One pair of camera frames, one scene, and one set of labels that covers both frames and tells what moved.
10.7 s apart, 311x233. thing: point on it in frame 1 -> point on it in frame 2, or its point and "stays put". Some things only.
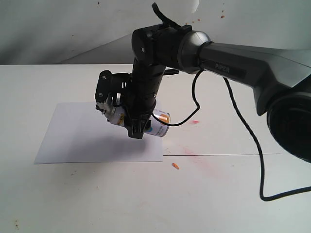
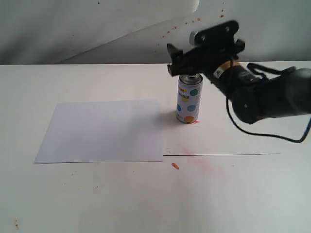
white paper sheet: (78, 132) stays put
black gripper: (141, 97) -> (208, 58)
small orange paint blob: (175, 165) stays put
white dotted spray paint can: (159, 123) -> (189, 97)
